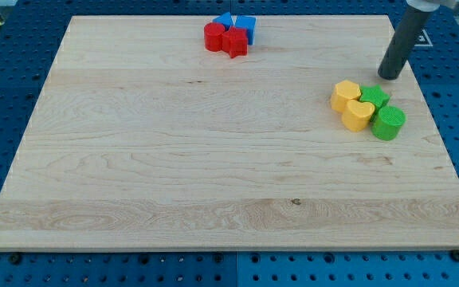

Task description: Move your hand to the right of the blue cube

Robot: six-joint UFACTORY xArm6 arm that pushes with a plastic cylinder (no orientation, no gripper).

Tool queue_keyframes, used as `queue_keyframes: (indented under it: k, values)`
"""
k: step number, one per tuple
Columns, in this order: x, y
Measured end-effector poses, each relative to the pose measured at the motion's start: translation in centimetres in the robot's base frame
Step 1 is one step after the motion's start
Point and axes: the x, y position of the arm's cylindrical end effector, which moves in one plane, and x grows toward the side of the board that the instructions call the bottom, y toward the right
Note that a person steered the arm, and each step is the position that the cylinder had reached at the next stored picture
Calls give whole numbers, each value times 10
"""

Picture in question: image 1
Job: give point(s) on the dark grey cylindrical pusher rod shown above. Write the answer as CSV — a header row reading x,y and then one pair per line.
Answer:
x,y
403,41

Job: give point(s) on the blue cube block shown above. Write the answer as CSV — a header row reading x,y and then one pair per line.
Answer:
x,y
248,23

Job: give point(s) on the green star block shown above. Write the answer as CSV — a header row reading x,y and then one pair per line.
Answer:
x,y
376,96

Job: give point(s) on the yellow hexagon block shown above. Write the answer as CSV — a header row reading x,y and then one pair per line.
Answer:
x,y
343,92

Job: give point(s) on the green cylinder block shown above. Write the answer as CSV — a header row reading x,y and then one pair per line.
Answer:
x,y
388,123

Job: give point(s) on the yellow heart block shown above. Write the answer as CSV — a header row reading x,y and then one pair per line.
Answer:
x,y
356,115

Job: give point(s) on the red star block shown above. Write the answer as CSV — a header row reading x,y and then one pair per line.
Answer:
x,y
235,42

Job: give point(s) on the blue triangular block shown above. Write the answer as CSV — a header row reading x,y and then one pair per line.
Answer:
x,y
225,19

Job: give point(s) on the red cylinder block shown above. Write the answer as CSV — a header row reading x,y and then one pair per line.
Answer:
x,y
213,32

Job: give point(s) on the light wooden board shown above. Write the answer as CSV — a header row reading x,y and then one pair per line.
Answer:
x,y
141,140

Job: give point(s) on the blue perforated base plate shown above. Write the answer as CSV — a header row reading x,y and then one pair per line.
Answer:
x,y
29,39

